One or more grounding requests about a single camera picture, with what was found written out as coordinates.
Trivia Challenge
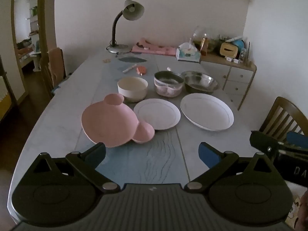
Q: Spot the blue round object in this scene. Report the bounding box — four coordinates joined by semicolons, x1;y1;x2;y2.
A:
231;39;246;53

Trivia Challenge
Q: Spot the stainless steel bowl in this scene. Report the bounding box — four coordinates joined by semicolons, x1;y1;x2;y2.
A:
181;71;220;95

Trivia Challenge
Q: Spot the wooden door frame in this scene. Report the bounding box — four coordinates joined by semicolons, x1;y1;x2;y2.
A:
11;0;57;94

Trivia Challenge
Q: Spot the cartoon printed cloth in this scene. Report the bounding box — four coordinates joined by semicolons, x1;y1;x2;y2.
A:
290;198;301;224

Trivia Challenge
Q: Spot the clear glass jar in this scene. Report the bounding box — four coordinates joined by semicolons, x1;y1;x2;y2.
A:
192;26;210;51

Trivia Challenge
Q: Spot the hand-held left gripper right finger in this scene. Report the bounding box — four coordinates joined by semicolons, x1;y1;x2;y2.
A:
184;142;276;193

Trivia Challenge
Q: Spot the wooden slat-back chair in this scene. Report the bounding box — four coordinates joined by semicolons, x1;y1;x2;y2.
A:
259;97;308;140

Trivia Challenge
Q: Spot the person's right forearm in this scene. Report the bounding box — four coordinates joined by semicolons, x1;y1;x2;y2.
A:
295;190;308;231

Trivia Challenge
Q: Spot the cluttered shelf unit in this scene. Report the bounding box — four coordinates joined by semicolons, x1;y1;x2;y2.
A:
28;0;40;54

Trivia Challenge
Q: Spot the glass container with steel lid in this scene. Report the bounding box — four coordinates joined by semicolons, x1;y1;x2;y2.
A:
154;71;185;98

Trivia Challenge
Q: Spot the pink folded cloth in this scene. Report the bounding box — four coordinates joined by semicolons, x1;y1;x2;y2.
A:
131;38;177;56

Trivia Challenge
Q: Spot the white oval plate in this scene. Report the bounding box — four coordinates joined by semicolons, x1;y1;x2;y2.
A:
180;93;234;132

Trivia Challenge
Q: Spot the chair with scalloped cream cover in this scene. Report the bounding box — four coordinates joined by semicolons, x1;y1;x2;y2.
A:
0;71;19;121

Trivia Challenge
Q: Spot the pink bear-shaped plate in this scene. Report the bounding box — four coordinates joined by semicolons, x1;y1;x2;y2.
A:
81;94;156;148

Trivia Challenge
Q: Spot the grey gooseneck desk lamp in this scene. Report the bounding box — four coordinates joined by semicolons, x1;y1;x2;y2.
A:
107;0;145;54

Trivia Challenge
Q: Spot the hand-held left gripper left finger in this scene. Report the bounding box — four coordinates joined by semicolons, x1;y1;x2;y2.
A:
33;142;121;194

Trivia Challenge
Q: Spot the yellow tissue box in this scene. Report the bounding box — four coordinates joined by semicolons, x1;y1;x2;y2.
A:
220;42;239;59

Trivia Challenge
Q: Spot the soft tissue pack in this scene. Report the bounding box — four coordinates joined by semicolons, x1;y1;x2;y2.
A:
176;42;201;63

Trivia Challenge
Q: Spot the white marker pen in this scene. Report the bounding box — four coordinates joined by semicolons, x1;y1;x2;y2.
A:
122;64;137;74

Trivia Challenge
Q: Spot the plain wooden chair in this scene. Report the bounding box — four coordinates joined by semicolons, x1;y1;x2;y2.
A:
40;48;67;95

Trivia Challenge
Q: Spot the cream ceramic bowl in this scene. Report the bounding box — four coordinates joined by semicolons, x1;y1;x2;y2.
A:
117;76;148;103

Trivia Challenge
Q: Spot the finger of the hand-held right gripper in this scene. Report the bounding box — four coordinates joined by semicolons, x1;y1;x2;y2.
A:
286;131;308;148
249;130;308;161

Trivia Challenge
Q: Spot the white round plate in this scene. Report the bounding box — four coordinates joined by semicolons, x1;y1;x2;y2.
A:
133;98;181;130

